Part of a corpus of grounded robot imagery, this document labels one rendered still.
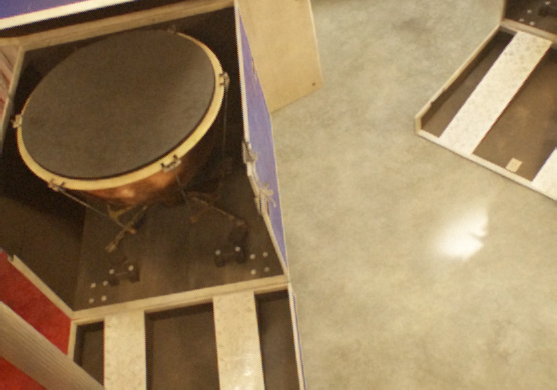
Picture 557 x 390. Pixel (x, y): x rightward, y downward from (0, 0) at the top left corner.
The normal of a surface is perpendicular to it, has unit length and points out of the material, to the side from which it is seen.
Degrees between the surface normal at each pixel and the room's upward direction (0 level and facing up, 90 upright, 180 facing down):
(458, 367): 0
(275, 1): 90
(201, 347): 1
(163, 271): 0
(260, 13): 90
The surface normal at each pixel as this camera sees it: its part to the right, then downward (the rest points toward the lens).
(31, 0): -0.06, 0.25
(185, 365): -0.19, -0.58
